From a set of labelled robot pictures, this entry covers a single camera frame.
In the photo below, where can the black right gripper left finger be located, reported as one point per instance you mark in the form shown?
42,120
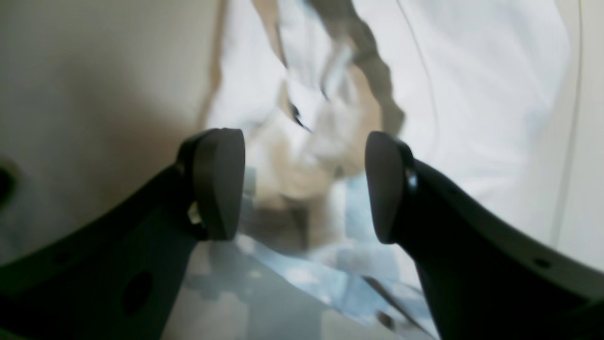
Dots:
119,276

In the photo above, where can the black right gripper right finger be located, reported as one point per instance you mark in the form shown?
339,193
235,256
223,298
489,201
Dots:
482,278

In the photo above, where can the white T-shirt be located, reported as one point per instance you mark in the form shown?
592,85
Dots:
467,83

